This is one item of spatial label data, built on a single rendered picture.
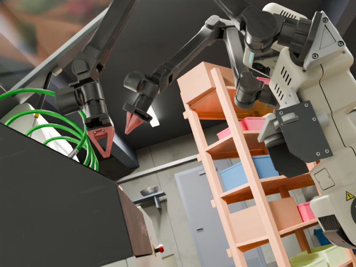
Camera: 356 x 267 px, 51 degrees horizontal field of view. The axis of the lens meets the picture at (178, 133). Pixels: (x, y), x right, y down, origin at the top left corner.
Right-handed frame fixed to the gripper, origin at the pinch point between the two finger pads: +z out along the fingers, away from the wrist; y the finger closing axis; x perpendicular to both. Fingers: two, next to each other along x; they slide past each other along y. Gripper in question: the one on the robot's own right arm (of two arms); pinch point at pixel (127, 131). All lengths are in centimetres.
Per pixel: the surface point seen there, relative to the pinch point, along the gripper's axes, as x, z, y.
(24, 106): -11, 11, 54
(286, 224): -213, 2, -69
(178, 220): -593, 93, 98
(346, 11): -255, -220, -29
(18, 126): -10, 20, 51
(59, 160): 49, 14, -13
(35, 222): 51, 27, -16
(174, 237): -590, 123, 89
